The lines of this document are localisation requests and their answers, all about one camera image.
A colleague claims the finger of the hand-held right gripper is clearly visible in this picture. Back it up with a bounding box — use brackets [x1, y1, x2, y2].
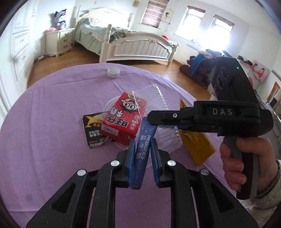
[147, 107, 198, 128]
[178, 125, 219, 135]

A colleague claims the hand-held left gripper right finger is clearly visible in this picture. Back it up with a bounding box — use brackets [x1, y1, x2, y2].
[150, 139, 258, 228]

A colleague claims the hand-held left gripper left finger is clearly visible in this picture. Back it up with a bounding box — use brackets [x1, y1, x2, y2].
[25, 139, 138, 228]

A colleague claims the blue sachet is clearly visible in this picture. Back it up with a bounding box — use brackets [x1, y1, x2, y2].
[130, 117, 159, 190]

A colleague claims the clear plastic tray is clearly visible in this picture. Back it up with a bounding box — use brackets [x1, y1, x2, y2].
[103, 83, 184, 154]

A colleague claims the person's right forearm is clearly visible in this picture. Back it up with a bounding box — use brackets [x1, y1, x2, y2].
[241, 160, 281, 228]

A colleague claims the person's right hand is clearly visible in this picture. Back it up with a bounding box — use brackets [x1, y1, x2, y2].
[220, 138, 279, 193]

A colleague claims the yellow packet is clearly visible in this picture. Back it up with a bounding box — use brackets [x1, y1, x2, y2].
[179, 98, 216, 166]

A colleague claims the dark brown armchair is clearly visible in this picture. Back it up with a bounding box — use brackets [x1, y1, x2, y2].
[179, 49, 222, 88]

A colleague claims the pink framed photo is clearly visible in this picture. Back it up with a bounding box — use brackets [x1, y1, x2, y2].
[250, 59, 270, 84]

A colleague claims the orange framed picture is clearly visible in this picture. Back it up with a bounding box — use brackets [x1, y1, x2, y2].
[267, 81, 281, 103]

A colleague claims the red milk carton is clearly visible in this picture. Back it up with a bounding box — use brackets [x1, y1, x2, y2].
[101, 92, 148, 145]

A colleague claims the blue cloth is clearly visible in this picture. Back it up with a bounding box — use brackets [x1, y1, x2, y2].
[190, 54, 205, 77]

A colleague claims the black battery card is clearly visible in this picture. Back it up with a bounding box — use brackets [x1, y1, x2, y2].
[82, 111, 110, 148]

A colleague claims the white radiator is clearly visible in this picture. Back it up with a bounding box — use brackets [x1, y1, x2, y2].
[179, 45, 199, 65]

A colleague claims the white framed window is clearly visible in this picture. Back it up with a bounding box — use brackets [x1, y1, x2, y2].
[174, 5, 205, 42]
[207, 14, 235, 51]

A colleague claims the small white cup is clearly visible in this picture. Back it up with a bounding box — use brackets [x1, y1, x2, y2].
[107, 68, 120, 79]

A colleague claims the white bed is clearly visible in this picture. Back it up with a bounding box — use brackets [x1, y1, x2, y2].
[73, 8, 181, 66]

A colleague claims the purple tablecloth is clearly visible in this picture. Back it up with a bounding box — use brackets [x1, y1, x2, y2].
[0, 63, 251, 228]

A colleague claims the striped roman blind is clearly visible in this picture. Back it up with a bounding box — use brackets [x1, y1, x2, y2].
[140, 0, 170, 28]

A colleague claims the white nightstand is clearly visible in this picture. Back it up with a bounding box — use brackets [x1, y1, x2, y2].
[45, 28, 76, 58]

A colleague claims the purple plush toy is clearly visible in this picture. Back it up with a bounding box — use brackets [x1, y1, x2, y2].
[54, 9, 68, 30]

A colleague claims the white wardrobe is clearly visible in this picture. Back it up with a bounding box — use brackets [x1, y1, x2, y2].
[0, 0, 37, 119]

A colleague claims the wall picture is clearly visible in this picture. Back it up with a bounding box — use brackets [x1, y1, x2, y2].
[162, 9, 174, 24]

